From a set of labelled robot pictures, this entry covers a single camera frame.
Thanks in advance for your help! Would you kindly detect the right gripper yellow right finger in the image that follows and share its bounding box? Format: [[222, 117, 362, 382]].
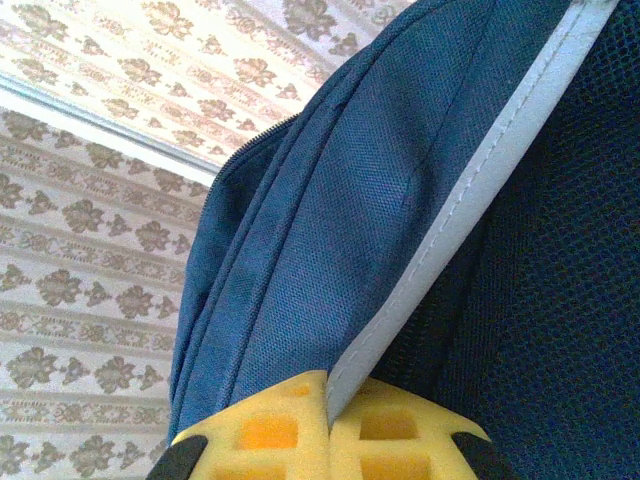
[[329, 378, 506, 480]]

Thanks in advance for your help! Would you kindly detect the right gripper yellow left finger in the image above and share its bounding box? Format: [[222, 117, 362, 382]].
[[148, 369, 335, 480]]

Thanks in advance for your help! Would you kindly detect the navy blue backpack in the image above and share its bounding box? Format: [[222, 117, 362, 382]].
[[167, 0, 640, 480]]

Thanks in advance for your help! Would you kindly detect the aluminium corner post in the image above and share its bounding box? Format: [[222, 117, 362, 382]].
[[0, 69, 224, 184]]

